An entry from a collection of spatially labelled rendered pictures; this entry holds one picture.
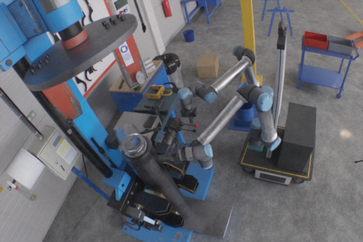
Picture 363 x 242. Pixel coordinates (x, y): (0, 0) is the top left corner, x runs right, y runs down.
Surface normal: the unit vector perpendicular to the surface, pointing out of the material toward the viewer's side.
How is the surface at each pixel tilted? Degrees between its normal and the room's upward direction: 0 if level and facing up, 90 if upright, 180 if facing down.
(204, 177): 0
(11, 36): 90
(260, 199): 0
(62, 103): 90
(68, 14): 90
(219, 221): 0
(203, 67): 90
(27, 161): 56
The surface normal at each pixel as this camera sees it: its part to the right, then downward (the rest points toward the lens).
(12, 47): 0.93, 0.11
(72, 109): 0.54, 0.54
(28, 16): -0.32, 0.73
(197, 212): -0.19, -0.67
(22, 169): 0.66, -0.28
